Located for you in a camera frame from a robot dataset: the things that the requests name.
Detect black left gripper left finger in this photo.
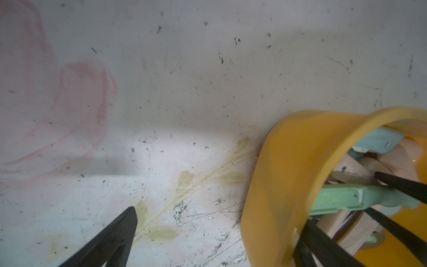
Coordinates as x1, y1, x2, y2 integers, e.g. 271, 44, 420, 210
61, 206, 138, 267

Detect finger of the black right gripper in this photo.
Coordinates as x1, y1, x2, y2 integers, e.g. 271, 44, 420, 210
374, 171, 427, 204
364, 208, 427, 265

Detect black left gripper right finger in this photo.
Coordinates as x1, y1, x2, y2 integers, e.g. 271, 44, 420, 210
293, 220, 364, 267

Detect green folding fruit knife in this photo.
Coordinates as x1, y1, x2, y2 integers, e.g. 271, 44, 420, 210
310, 184, 420, 216

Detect yellow plastic storage tray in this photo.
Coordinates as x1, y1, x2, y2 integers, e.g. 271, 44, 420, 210
240, 107, 427, 267

